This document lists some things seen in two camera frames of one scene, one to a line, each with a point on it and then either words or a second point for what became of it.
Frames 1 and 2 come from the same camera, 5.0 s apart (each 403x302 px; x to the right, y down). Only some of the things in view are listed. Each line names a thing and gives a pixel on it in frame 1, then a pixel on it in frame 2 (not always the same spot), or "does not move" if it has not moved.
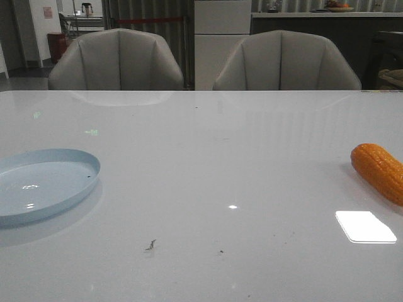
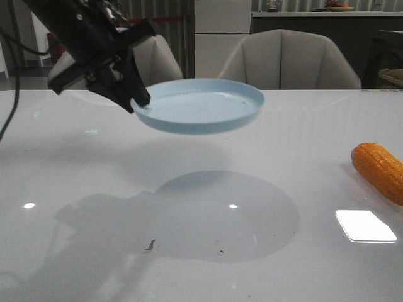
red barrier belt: x=150 y=19 does not move
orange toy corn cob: x=381 y=168 does not move
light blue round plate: x=35 y=184 → x=195 y=106
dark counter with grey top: x=352 y=31 does not move
